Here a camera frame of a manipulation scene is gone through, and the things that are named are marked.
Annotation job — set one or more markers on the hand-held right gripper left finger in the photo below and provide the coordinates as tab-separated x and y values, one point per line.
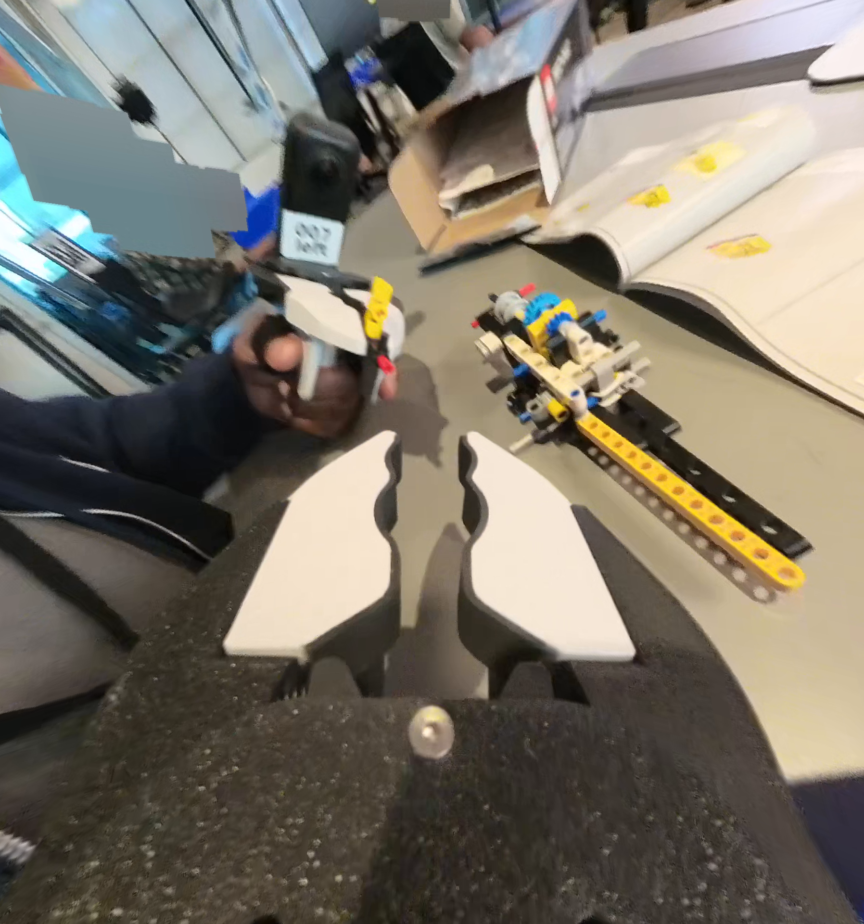
331	563

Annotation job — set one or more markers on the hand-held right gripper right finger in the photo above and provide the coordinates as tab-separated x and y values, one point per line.
533	570

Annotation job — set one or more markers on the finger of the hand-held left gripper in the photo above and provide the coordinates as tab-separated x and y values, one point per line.
327	314
397	332

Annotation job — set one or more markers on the yellow lego connector piece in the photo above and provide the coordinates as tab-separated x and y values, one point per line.
378	307

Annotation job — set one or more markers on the red and black lego pin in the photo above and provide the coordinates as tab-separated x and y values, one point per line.
384	363

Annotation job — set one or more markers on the person's left forearm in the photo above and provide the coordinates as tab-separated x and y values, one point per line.
150	426

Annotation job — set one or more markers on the cardboard lego box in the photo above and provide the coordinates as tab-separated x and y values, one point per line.
417	180

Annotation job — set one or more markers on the lego vehicle model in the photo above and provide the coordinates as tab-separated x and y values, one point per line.
591	382

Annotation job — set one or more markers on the person's left hand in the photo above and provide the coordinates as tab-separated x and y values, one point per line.
331	404

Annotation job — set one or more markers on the printed paper bags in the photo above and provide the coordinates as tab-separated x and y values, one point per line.
490	159

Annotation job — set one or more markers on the black-framed panel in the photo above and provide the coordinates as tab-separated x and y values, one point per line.
35	354

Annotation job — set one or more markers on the open instruction booklet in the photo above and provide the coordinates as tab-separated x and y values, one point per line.
800	289

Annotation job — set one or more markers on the large blue storage bin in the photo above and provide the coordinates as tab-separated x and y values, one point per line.
850	852

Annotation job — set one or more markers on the white desk lamp stand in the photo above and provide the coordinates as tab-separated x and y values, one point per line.
858	43

